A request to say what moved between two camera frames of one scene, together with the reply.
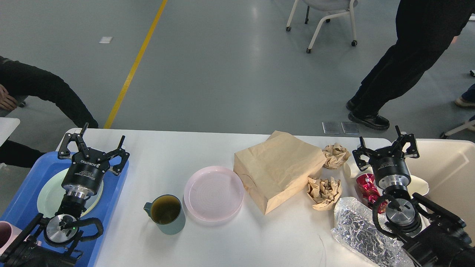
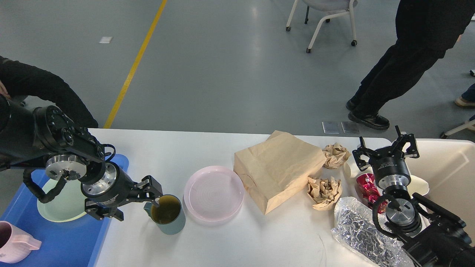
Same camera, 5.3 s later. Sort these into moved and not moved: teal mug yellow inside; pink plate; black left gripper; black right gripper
Moved: black left gripper
Not moved: black right gripper; pink plate; teal mug yellow inside
